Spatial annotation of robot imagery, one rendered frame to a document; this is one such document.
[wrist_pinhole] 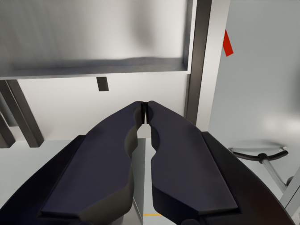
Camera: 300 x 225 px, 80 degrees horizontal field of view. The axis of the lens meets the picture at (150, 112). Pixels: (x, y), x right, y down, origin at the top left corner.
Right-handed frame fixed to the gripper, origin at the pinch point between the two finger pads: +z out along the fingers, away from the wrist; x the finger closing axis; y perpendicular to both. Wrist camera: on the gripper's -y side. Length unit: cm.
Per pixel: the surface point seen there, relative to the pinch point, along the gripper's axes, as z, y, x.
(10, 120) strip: 15.6, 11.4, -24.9
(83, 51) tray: 15.6, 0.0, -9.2
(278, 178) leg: 72, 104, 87
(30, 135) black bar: 13.9, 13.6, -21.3
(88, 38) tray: 15.6, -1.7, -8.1
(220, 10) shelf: 15.8, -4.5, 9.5
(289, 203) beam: 54, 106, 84
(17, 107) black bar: 13.8, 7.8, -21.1
